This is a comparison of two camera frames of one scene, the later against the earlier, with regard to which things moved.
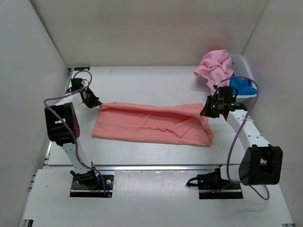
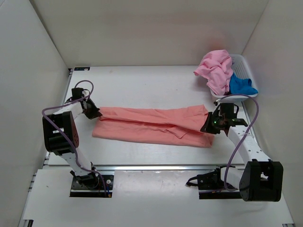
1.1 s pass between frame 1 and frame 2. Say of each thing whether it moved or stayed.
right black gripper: moved
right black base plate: stayed
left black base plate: stayed
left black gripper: moved
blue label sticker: stayed
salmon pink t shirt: moved
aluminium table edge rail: stayed
